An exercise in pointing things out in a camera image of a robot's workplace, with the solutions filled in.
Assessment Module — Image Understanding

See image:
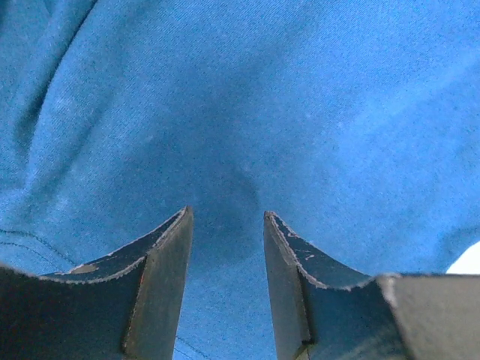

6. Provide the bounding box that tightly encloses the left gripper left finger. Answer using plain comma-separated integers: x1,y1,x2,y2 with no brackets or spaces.
1,207,194,359

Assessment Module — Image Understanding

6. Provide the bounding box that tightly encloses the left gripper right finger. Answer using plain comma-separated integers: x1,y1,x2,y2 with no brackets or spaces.
263,211,479,359

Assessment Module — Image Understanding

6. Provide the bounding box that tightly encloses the blue t shirt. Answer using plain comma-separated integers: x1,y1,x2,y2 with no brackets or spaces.
1,1,479,359

